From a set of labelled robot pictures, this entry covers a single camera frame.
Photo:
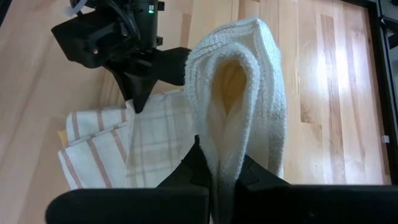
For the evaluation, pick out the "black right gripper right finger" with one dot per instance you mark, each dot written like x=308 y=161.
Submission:
x=311 y=205

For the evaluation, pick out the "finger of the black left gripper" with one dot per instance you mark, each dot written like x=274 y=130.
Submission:
x=136 y=84
x=171 y=65

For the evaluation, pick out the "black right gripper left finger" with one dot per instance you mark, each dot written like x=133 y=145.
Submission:
x=140 y=205

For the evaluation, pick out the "yellow checked towel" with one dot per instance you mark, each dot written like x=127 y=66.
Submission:
x=230 y=84

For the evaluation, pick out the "white towel with brown stripes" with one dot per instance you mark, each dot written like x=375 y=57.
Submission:
x=93 y=149

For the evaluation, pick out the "off-white towel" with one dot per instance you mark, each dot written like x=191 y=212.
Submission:
x=267 y=77

